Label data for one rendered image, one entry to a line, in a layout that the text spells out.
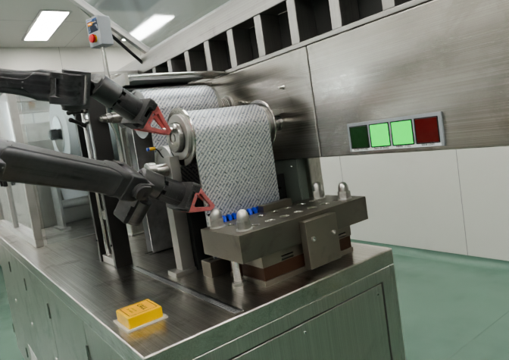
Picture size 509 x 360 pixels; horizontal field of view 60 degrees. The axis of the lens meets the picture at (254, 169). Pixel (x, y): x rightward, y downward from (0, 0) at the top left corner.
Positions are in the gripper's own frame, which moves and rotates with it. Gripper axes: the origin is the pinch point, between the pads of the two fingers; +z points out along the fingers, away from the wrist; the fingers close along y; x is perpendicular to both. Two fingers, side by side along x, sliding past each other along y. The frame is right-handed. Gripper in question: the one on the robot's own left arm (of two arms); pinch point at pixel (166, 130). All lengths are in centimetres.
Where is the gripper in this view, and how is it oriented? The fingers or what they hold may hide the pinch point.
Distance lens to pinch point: 111.0
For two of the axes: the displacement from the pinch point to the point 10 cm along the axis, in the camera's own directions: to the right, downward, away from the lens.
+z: 6.7, 4.7, 5.7
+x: 4.0, -8.8, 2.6
